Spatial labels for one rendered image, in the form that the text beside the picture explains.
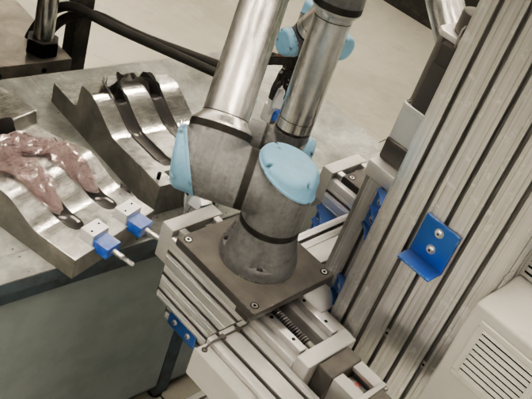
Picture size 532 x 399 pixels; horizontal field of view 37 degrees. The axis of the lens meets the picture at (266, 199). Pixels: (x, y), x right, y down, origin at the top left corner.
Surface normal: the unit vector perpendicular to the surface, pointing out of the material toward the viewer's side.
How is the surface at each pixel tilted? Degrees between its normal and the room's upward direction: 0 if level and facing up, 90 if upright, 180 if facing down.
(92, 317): 90
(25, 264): 0
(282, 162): 8
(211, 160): 51
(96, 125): 90
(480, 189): 90
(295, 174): 8
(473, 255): 90
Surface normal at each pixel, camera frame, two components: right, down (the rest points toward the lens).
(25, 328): 0.62, 0.61
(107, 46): 0.28, -0.77
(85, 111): -0.74, 0.22
